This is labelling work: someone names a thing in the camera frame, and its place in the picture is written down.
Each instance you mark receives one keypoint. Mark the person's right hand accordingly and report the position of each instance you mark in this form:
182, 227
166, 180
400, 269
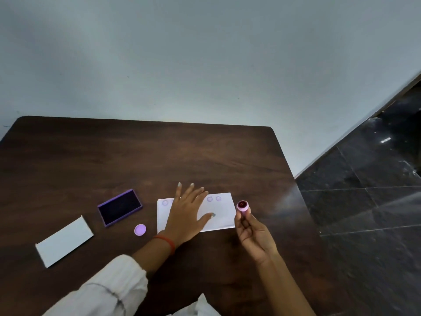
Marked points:
255, 240

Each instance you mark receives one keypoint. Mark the person's left hand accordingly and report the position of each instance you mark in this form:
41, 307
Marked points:
184, 220

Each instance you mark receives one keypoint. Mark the purple round stamp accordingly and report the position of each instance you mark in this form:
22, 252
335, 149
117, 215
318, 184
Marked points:
243, 205

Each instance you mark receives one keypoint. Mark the white paper with purple prints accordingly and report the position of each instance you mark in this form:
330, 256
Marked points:
223, 215

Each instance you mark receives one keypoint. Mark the purple ink pad base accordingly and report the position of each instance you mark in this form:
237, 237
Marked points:
120, 207

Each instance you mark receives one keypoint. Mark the white ink pad lid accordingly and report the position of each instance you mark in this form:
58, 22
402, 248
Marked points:
64, 241

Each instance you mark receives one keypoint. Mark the person's left forearm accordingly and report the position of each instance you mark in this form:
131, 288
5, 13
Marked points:
153, 256

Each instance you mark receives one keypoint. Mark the person's right forearm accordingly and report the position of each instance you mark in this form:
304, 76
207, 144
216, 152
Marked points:
286, 289

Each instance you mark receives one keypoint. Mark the person's white shirt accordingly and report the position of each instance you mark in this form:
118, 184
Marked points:
105, 289

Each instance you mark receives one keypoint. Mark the red wrist band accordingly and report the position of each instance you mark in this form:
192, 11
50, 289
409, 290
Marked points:
166, 241

